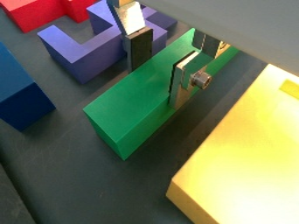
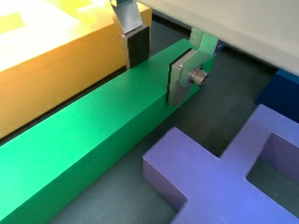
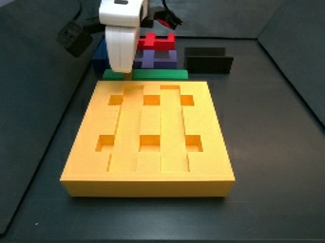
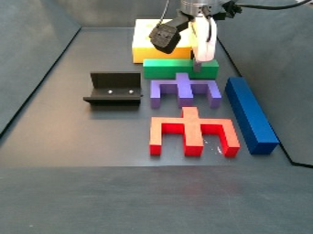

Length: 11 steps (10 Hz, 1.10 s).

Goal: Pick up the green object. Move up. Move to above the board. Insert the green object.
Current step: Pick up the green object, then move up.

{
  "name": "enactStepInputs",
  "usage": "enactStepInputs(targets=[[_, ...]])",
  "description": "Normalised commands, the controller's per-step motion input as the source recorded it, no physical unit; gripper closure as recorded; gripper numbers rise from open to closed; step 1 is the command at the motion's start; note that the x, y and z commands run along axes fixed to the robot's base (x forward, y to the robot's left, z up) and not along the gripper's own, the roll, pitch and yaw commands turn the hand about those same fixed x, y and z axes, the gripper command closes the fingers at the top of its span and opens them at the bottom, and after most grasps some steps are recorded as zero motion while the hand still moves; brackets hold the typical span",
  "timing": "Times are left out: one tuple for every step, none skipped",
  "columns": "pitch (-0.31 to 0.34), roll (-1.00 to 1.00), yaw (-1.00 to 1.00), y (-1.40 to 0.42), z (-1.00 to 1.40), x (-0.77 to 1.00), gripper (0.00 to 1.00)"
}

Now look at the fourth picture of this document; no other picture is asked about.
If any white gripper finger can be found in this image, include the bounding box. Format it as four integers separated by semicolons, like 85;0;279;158
189;16;218;72

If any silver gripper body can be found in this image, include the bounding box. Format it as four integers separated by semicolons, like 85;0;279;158
179;0;227;20

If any green rectangular block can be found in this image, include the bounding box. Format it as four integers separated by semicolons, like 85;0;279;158
143;58;219;80

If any yellow slotted board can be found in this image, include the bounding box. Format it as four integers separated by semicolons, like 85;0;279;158
132;19;192;64

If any purple fork-shaped block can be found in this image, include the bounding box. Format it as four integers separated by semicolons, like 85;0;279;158
149;73;220;109

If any red fork-shaped block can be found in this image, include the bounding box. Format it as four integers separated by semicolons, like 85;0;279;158
149;107;239;157

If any blue long rectangular block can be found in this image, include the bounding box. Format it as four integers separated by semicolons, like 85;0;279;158
224;77;278;154

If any black cable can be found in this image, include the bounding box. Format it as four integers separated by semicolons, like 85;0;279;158
227;0;313;11

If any black angle bracket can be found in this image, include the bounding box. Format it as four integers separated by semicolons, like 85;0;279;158
82;71;141;105

